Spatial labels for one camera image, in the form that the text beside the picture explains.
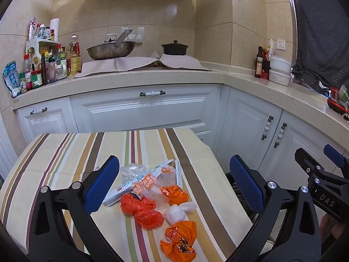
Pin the steel wok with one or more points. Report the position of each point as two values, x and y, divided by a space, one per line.
109 51

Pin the orange plastic bag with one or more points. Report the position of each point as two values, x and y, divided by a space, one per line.
150 219
133 204
176 195

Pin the dark hanging cloth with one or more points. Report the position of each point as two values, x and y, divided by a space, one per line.
319 32

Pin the red green package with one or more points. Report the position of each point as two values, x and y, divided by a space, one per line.
338 103

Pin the beige stone countertop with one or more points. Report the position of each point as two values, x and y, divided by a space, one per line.
190 77

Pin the clear bag with orange print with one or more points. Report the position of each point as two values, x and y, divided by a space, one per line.
152 187

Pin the white knotted plastic bag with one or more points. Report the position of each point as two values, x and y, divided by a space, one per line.
177 214

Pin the red lid green label jar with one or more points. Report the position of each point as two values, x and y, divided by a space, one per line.
37 80

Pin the white single wall socket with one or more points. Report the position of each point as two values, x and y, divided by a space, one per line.
281 44

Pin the white paper towel roll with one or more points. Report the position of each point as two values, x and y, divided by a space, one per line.
54 26

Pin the white spice rack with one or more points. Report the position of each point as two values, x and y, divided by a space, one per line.
41 43

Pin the beige stove cover cloth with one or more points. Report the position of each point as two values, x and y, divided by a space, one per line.
109 67
182 62

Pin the white double wall socket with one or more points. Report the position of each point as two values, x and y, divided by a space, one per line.
139 34

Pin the yellow cooking oil bottle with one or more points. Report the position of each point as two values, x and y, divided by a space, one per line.
74 61

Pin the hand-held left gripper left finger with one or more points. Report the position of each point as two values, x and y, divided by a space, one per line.
105 180

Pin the group of small seasoning bottles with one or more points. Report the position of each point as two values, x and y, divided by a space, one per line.
41 31

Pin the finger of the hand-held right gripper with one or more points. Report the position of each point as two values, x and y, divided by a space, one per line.
335 155
308 163

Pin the long white tube wrapper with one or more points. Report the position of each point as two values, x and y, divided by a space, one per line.
120 193

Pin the steel kettle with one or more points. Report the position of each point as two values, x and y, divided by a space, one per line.
110 39

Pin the black lidded pot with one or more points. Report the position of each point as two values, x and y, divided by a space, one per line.
174 49

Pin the tall red cap bottle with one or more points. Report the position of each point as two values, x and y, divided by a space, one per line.
28 71

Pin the white kitchen utensil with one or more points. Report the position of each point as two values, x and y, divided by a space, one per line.
271 47

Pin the cluster of condiment bottles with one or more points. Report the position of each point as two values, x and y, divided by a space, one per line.
58 68

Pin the person's right hand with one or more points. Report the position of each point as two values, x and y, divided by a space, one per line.
331 228

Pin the clear plastic bag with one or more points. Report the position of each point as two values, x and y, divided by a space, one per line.
132 172

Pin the striped tablecloth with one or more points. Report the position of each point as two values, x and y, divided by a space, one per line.
68 155

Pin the wide white cabinet drawer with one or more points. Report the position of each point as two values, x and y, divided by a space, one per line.
147 112

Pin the white cabinet door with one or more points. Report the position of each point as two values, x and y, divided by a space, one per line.
49 125
300 139
245 131

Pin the orange printed snack wrapper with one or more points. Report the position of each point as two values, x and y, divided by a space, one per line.
182 230
177 252

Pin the blue white snack packet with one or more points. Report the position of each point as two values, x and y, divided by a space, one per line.
11 80

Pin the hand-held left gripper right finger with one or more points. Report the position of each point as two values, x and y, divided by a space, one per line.
245 182

